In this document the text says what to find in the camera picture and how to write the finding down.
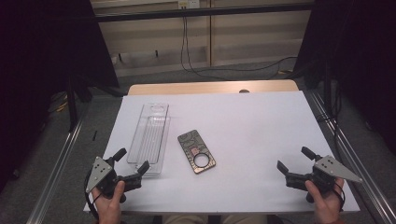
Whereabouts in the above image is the white wall outlet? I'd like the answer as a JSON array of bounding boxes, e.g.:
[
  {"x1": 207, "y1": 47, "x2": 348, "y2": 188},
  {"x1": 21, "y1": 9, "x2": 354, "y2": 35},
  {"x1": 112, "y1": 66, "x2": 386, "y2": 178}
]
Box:
[{"x1": 177, "y1": 0, "x2": 201, "y2": 9}]

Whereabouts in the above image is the black horizontal bar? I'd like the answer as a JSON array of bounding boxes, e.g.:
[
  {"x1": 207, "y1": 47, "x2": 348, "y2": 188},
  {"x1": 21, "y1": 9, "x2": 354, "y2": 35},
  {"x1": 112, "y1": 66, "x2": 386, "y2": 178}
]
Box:
[{"x1": 92, "y1": 2, "x2": 316, "y2": 23}]

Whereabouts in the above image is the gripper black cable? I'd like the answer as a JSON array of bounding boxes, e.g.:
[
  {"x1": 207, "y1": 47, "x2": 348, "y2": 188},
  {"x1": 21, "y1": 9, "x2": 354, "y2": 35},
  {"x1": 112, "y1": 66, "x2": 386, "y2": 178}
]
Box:
[
  {"x1": 332, "y1": 181, "x2": 347, "y2": 213},
  {"x1": 83, "y1": 169, "x2": 101, "y2": 220}
]

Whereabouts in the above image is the clear plastic tray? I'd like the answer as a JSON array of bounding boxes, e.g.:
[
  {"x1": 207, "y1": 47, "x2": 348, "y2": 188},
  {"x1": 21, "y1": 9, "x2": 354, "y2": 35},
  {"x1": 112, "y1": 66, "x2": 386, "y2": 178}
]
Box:
[{"x1": 125, "y1": 102, "x2": 172, "y2": 179}]

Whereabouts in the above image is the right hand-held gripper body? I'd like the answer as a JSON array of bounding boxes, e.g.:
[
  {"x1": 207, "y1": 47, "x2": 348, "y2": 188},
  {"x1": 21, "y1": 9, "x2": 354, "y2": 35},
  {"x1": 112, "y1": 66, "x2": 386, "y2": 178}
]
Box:
[{"x1": 284, "y1": 154, "x2": 363, "y2": 194}]

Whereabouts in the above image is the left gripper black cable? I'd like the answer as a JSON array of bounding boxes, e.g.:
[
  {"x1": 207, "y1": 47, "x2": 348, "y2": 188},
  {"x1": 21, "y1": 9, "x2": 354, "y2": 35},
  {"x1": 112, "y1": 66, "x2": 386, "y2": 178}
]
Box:
[{"x1": 83, "y1": 169, "x2": 101, "y2": 220}]

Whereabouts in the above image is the black metal stand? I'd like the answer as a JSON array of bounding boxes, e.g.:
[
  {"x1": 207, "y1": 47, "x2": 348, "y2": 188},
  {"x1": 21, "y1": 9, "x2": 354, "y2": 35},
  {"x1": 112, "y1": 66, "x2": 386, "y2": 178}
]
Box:
[{"x1": 66, "y1": 74, "x2": 78, "y2": 132}]

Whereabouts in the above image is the black floor cable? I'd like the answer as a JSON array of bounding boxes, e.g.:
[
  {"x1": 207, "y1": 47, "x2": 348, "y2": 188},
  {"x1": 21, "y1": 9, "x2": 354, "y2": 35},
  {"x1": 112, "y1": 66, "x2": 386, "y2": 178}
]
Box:
[
  {"x1": 179, "y1": 16, "x2": 237, "y2": 81},
  {"x1": 183, "y1": 16, "x2": 298, "y2": 80}
]

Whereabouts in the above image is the aluminium floor rail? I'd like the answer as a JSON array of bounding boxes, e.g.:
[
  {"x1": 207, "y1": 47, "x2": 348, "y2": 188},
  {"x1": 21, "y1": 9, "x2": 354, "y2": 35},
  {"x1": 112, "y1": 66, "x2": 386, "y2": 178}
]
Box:
[
  {"x1": 26, "y1": 119, "x2": 84, "y2": 224},
  {"x1": 306, "y1": 89, "x2": 396, "y2": 224}
]

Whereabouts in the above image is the black curtain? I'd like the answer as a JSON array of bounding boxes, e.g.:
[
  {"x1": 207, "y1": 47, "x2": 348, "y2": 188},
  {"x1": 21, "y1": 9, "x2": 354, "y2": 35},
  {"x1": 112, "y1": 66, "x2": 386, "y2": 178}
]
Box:
[
  {"x1": 293, "y1": 0, "x2": 396, "y2": 157},
  {"x1": 0, "y1": 0, "x2": 120, "y2": 190}
]

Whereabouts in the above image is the white table cover sheet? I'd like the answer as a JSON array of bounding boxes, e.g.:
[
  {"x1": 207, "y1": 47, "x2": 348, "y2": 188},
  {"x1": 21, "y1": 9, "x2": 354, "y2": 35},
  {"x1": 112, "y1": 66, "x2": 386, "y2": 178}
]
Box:
[{"x1": 83, "y1": 91, "x2": 361, "y2": 216}]

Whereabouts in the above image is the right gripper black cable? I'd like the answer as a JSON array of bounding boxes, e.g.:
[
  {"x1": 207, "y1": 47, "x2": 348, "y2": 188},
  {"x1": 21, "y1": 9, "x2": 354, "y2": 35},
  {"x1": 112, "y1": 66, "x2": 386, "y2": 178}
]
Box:
[{"x1": 332, "y1": 181, "x2": 347, "y2": 213}]

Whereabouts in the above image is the person's right hand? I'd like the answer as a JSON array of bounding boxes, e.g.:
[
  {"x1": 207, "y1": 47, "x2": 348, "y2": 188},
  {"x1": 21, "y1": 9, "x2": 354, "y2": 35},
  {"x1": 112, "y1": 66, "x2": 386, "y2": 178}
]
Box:
[{"x1": 304, "y1": 176, "x2": 346, "y2": 224}]

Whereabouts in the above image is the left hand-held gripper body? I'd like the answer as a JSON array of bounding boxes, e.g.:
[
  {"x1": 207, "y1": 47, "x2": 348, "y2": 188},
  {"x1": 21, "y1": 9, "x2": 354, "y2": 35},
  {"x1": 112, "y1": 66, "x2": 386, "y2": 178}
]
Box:
[{"x1": 85, "y1": 156, "x2": 143, "y2": 198}]

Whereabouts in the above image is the person's left hand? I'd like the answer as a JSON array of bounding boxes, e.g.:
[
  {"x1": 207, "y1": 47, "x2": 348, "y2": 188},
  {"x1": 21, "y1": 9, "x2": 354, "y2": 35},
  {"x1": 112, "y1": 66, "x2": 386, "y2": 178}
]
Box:
[{"x1": 91, "y1": 180, "x2": 126, "y2": 224}]

